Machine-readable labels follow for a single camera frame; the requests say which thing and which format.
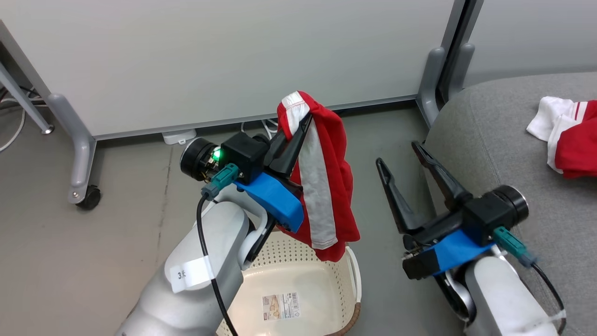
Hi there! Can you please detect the red garment with white stripe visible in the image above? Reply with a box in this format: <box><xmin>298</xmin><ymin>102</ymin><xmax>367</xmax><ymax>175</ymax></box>
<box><xmin>276</xmin><ymin>91</ymin><xmax>361</xmax><ymax>263</ymax></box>

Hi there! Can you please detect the grey metal stand leg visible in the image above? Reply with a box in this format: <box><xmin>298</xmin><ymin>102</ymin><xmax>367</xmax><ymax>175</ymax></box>
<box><xmin>0</xmin><ymin>61</ymin><xmax>55</xmax><ymax>135</ymax></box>

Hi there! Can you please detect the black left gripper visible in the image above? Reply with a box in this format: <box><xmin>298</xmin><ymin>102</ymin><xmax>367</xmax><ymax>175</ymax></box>
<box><xmin>180</xmin><ymin>114</ymin><xmax>313</xmax><ymax>185</ymax></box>

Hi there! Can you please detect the grey fabric sofa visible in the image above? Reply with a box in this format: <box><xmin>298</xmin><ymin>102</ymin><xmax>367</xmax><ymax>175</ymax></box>
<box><xmin>422</xmin><ymin>71</ymin><xmax>597</xmax><ymax>336</ymax></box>

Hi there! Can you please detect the red and white garment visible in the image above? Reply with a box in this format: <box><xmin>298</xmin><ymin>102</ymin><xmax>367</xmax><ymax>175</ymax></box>
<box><xmin>526</xmin><ymin>96</ymin><xmax>597</xmax><ymax>180</ymax></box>

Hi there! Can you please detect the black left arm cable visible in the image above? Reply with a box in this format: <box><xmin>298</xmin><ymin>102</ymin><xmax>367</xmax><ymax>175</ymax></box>
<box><xmin>196</xmin><ymin>163</ymin><xmax>241</xmax><ymax>336</ymax></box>

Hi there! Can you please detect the grey partition foot with caster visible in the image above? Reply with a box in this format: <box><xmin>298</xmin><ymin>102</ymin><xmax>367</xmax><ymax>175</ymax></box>
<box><xmin>46</xmin><ymin>93</ymin><xmax>102</xmax><ymax>210</ymax></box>

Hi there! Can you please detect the white floor cable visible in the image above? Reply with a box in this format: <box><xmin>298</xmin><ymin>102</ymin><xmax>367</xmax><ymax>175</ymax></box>
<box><xmin>0</xmin><ymin>108</ymin><xmax>27</xmax><ymax>153</ymax></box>

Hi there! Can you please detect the paper sticker label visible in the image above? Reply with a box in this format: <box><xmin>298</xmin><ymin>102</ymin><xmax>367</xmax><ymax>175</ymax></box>
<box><xmin>262</xmin><ymin>292</ymin><xmax>302</xmax><ymax>322</ymax></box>

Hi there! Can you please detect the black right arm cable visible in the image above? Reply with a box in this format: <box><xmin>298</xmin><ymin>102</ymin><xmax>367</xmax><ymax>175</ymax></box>
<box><xmin>493</xmin><ymin>226</ymin><xmax>568</xmax><ymax>335</ymax></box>

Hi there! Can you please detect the wide white partition panel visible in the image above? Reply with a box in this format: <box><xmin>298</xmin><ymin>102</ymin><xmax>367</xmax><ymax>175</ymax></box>
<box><xmin>0</xmin><ymin>0</ymin><xmax>468</xmax><ymax>141</ymax></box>

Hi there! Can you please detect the white tape label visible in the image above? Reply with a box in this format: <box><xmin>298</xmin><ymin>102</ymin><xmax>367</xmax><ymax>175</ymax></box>
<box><xmin>170</xmin><ymin>255</ymin><xmax>215</xmax><ymax>294</ymax></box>

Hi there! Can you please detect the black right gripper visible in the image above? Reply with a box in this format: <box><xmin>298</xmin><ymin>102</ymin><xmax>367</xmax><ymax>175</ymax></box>
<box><xmin>375</xmin><ymin>141</ymin><xmax>530</xmax><ymax>249</ymax></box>

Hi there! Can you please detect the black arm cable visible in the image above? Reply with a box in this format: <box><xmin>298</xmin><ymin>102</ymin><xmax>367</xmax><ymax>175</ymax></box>
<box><xmin>196</xmin><ymin>163</ymin><xmax>241</xmax><ymax>336</ymax></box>
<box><xmin>493</xmin><ymin>226</ymin><xmax>568</xmax><ymax>335</ymax></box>

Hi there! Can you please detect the narrow white partition panel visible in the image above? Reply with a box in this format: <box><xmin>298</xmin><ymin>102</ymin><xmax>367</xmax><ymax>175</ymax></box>
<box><xmin>464</xmin><ymin>0</ymin><xmax>597</xmax><ymax>89</ymax></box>

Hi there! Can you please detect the beige perforated laundry basket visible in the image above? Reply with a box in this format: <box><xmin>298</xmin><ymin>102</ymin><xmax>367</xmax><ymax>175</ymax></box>
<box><xmin>216</xmin><ymin>231</ymin><xmax>362</xmax><ymax>336</ymax></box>

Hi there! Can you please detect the white power strip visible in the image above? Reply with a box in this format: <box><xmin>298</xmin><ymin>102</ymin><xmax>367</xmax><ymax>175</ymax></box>
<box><xmin>161</xmin><ymin>128</ymin><xmax>198</xmax><ymax>146</ymax></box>

